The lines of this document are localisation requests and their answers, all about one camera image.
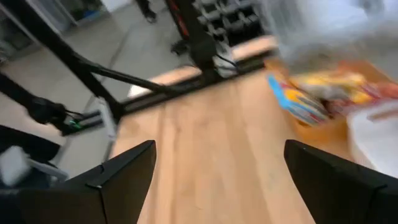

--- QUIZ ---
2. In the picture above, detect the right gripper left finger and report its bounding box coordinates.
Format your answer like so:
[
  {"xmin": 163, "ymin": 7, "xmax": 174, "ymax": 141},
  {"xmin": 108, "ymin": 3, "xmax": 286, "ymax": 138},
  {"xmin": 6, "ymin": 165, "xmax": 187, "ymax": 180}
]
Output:
[{"xmin": 0, "ymin": 139, "xmax": 157, "ymax": 224}]

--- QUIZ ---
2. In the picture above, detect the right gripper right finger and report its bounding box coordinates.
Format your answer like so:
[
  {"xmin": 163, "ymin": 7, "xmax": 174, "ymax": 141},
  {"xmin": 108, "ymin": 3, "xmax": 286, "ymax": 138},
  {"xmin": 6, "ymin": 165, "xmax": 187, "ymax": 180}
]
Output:
[{"xmin": 284, "ymin": 139, "xmax": 398, "ymax": 224}]

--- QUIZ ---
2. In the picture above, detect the orange plastic bin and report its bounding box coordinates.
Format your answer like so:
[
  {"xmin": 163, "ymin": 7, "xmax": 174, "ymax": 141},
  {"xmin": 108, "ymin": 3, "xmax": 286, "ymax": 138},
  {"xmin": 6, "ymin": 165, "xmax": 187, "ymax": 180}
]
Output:
[{"xmin": 264, "ymin": 58, "xmax": 398, "ymax": 162}]

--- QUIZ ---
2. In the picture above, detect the white plastic bin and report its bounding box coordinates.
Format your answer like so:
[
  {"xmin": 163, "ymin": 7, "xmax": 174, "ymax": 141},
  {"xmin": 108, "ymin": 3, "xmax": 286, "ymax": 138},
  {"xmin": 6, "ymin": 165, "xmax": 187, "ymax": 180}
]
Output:
[{"xmin": 345, "ymin": 101, "xmax": 398, "ymax": 179}]

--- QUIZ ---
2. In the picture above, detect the black device with green light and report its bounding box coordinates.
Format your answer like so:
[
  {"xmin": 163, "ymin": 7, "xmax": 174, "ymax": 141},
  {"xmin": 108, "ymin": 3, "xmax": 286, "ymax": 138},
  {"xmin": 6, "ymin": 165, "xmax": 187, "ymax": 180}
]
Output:
[{"xmin": 27, "ymin": 96, "xmax": 103, "ymax": 136}]

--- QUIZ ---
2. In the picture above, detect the person's foot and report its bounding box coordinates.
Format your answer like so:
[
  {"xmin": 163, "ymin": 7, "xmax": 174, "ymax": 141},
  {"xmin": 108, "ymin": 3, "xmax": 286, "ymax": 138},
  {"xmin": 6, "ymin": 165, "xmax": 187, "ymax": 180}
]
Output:
[{"xmin": 135, "ymin": 0, "xmax": 158, "ymax": 24}]

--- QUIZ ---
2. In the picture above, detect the storage bin rack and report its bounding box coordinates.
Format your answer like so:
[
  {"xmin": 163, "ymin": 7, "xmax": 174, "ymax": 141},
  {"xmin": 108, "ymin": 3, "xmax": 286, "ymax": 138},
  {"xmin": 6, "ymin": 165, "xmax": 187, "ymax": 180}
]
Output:
[{"xmin": 164, "ymin": 0, "xmax": 265, "ymax": 44}]

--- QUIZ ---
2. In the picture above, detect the silver aluminium bracket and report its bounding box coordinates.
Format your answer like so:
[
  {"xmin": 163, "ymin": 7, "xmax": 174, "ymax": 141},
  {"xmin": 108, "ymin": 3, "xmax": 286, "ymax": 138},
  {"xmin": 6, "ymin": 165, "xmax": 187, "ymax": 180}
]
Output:
[{"xmin": 95, "ymin": 98, "xmax": 119, "ymax": 139}]

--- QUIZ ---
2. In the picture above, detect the black table frame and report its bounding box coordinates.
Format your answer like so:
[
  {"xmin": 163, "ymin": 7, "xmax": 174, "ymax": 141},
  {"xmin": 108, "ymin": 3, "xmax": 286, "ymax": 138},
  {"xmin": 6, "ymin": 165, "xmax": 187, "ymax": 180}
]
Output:
[{"xmin": 0, "ymin": 0, "xmax": 274, "ymax": 138}]

